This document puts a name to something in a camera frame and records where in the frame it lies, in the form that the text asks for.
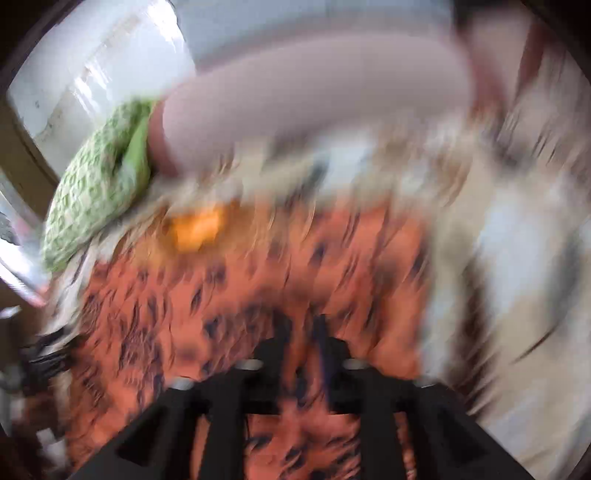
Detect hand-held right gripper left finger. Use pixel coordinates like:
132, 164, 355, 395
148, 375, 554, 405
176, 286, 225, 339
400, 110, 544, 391
69, 318, 295, 480

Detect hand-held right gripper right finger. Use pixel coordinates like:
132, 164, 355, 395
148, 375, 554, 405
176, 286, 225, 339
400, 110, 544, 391
318, 318, 533, 480

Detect orange black patterned garment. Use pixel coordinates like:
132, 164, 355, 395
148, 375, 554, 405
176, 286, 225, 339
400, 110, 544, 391
60, 203, 444, 480

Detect white leaf printed blanket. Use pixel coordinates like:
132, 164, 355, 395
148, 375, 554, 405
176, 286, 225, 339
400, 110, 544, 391
46, 111, 591, 480

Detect green white patterned pillow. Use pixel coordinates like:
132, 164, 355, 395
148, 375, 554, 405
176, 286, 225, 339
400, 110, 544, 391
41, 99, 158, 273

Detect pink bolster pillow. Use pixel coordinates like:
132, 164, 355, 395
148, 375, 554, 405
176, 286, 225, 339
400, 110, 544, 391
148, 34, 481, 178

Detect brown wooden window frame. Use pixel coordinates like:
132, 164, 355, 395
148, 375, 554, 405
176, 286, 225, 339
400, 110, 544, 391
0, 99, 61, 195

